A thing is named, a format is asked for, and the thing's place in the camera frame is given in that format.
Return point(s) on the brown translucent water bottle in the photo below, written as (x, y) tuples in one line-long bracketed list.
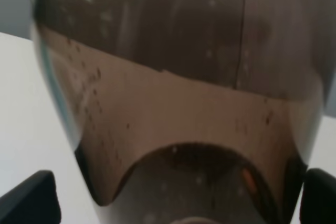
[(189, 111)]

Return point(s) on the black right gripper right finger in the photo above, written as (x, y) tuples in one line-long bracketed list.
[(318, 198)]

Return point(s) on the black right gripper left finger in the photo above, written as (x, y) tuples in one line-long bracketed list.
[(32, 201)]

